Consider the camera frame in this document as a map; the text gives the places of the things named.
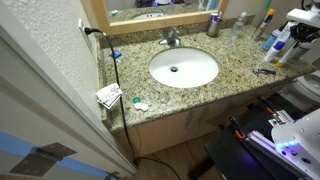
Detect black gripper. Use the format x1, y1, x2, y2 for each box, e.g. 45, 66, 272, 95
289, 23, 320, 44

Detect white lotion tube yellow cap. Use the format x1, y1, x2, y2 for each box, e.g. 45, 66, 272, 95
275, 39, 300, 68

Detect small white bottle blue cap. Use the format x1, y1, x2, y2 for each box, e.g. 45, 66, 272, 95
263, 40, 287, 64

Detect blue soap pump bottle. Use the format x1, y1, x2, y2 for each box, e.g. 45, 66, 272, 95
262, 27, 282, 52

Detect white oval sink basin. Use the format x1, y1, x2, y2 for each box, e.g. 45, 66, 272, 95
148, 47, 220, 89

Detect sunscreen spray can orange cap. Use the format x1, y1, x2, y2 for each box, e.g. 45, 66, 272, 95
251, 8, 277, 42

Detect blue razor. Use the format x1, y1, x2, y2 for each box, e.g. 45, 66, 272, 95
252, 68, 278, 76

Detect white toilet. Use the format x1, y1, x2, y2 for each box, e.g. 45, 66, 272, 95
279, 39, 320, 113

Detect clear plastic water bottle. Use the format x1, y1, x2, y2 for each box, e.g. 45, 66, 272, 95
230, 11, 248, 39

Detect black orange clamp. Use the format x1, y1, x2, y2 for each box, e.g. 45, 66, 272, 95
257, 96, 278, 116
229, 116, 248, 141

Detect metal toothbrush cup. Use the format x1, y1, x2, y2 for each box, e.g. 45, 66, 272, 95
206, 13, 224, 38

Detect chrome faucet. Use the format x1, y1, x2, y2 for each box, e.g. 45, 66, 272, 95
158, 27, 183, 48

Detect black robot cart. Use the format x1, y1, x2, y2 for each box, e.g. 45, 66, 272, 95
187, 93, 320, 180

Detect light wood vanity cabinet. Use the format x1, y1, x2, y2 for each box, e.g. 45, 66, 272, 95
109, 78, 302, 158

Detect small blue plastic item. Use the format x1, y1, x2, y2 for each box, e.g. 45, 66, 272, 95
109, 49, 123, 61

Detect white paper cards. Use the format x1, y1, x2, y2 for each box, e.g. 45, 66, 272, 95
95, 82, 124, 110

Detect wood framed mirror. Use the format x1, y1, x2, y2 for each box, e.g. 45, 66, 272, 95
81, 0, 230, 36

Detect white door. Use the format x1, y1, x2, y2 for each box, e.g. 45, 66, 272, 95
0, 0, 138, 180

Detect metal door hinge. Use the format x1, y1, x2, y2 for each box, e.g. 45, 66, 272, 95
8, 142, 78, 177

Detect blue tape strip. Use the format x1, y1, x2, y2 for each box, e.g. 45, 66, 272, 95
0, 130, 110, 178

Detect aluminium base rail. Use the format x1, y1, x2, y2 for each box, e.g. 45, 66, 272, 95
245, 109, 303, 175

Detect metal cabinet door handle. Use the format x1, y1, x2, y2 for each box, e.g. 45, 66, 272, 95
184, 109, 198, 130
197, 106, 211, 126

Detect black power cable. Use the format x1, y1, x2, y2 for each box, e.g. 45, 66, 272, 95
83, 26, 183, 180

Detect white wall outlet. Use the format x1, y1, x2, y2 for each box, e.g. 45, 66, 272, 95
78, 18, 93, 51

